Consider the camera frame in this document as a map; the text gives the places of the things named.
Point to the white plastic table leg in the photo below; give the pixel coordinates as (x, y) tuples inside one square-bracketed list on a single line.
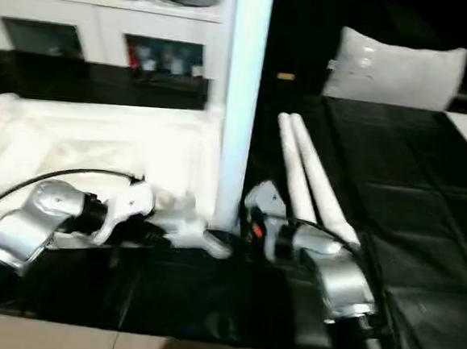
[(244, 102), (322, 185), (297, 171)]

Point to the white plastic table top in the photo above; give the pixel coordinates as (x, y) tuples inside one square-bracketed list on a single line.
[(98, 144)]

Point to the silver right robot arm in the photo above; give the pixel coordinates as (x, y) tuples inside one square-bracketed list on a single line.
[(338, 280)]

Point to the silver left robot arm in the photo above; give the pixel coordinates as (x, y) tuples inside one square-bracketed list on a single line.
[(27, 227)]

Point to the small tan label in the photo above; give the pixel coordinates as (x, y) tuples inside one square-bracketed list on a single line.
[(286, 76)]

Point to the black work mat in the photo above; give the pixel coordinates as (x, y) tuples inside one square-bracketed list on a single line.
[(425, 206)]

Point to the grey cushion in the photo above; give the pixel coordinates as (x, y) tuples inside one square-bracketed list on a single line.
[(396, 68)]

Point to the white cabinet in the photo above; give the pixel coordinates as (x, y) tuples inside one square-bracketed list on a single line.
[(68, 12)]

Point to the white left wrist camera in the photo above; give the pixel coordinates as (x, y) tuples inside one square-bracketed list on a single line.
[(126, 206)]

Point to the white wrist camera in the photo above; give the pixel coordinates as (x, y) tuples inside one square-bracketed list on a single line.
[(126, 206), (266, 197)]

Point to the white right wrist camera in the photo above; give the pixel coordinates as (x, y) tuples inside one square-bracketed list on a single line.
[(266, 197)]

